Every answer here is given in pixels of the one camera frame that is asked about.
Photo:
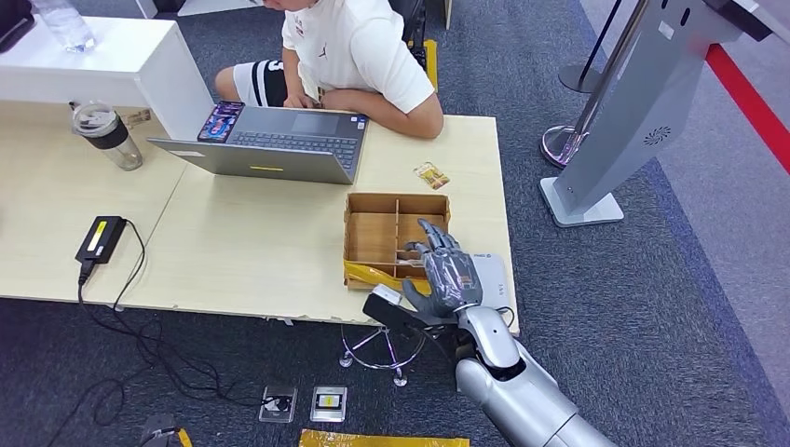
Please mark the grey open laptop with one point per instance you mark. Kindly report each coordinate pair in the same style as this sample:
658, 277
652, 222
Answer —
271, 161

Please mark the silver floor socket with plug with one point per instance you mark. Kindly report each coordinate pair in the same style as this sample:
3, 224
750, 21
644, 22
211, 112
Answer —
268, 410

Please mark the person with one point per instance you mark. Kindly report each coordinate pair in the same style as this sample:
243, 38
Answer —
358, 49

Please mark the small yellow tape piece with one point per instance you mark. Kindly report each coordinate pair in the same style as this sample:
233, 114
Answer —
185, 439

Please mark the clear tumbler with black band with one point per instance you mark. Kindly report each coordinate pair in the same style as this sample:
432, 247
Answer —
111, 139

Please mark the white card reader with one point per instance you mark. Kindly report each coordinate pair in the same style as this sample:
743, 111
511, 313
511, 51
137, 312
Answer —
494, 281

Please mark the black power adapter yellow label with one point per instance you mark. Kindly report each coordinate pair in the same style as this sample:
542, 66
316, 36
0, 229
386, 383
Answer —
100, 239

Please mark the person's left hand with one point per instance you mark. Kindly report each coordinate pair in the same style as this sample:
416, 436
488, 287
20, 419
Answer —
301, 100

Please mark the chrome stool base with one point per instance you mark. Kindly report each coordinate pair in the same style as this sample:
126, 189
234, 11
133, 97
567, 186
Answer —
382, 364

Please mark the smartphone with colourful screen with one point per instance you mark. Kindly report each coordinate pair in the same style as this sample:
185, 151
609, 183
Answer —
220, 121

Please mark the wooden compartment tray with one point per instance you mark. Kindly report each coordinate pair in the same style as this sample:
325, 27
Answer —
370, 237

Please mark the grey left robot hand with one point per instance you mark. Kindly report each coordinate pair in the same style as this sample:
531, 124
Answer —
159, 435

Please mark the small tan packet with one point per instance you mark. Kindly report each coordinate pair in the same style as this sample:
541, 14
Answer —
137, 118

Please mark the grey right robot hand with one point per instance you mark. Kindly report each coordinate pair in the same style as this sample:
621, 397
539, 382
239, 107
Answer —
453, 277

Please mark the black device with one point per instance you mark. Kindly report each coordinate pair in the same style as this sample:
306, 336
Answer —
12, 24

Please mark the golden patterned card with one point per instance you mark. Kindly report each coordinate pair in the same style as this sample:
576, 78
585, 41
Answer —
432, 176

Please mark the person's left forearm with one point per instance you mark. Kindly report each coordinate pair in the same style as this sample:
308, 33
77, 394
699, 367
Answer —
389, 114

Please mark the white raised counter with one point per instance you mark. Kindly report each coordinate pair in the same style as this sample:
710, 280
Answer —
111, 68

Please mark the silver floor socket yellow label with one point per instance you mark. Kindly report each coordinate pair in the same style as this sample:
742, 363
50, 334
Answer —
318, 404

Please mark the clear plastic water bottle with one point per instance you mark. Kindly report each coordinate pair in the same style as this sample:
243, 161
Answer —
65, 24

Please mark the yellow floor tape outline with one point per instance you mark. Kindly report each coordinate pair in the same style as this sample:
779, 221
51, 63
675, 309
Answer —
382, 440

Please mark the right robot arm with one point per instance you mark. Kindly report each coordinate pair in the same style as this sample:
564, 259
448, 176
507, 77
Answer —
524, 401

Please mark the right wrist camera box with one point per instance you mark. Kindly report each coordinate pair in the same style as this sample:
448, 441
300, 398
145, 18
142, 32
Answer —
395, 314

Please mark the grey kiosk stand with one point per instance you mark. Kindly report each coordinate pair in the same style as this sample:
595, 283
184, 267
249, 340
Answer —
648, 105

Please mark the black stanchion post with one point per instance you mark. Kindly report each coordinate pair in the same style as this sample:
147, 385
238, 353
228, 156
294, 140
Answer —
580, 79

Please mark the chrome stanchion post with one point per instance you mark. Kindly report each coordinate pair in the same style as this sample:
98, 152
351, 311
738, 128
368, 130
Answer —
558, 145

